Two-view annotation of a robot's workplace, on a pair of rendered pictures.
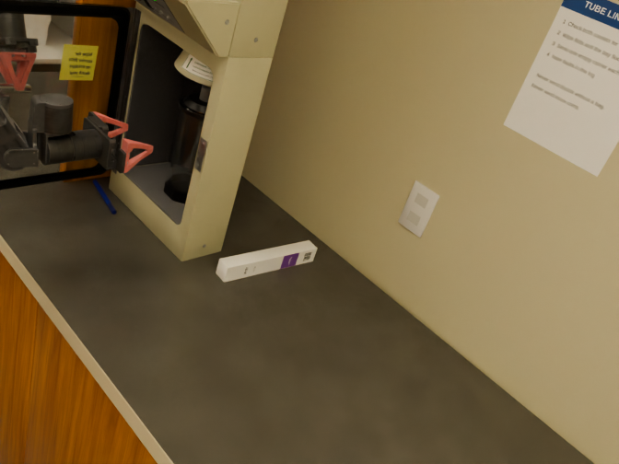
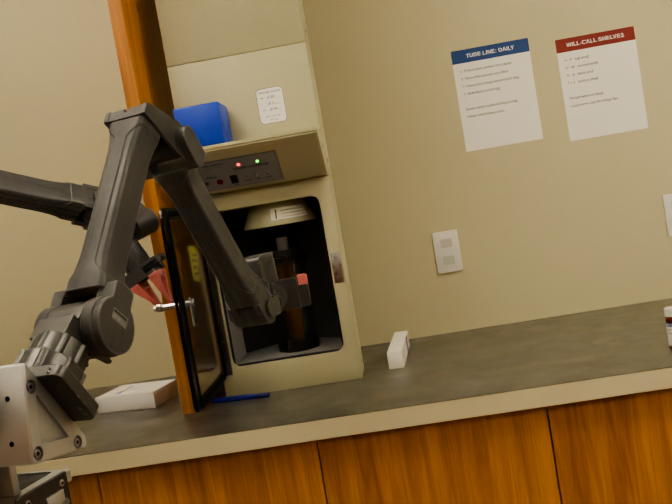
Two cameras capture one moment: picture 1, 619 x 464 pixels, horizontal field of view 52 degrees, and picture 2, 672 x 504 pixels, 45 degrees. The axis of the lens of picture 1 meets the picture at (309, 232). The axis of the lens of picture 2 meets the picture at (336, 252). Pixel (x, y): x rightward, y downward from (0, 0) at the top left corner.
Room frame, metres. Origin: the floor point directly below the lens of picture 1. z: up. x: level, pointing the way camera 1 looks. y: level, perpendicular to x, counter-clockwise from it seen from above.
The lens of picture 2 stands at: (-0.42, 1.21, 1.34)
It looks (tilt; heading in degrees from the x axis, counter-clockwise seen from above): 3 degrees down; 328
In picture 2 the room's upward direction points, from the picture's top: 10 degrees counter-clockwise
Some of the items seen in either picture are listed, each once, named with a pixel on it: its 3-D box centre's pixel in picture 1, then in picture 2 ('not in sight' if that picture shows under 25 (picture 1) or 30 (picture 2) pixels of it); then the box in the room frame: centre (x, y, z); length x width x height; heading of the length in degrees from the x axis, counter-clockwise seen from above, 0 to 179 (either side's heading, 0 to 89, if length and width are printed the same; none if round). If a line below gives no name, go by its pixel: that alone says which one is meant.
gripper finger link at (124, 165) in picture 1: (128, 148); (293, 289); (1.10, 0.39, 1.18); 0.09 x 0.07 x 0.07; 144
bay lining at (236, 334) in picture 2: (207, 121); (282, 275); (1.32, 0.30, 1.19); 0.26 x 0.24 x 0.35; 54
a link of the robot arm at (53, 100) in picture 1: (36, 127); (256, 286); (1.00, 0.53, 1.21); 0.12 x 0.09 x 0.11; 129
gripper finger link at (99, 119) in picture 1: (110, 132); not in sight; (1.14, 0.45, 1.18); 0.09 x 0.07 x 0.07; 144
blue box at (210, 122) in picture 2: not in sight; (203, 127); (1.22, 0.48, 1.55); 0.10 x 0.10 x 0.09; 54
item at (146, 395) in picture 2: not in sight; (137, 396); (1.53, 0.64, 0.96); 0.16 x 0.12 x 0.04; 42
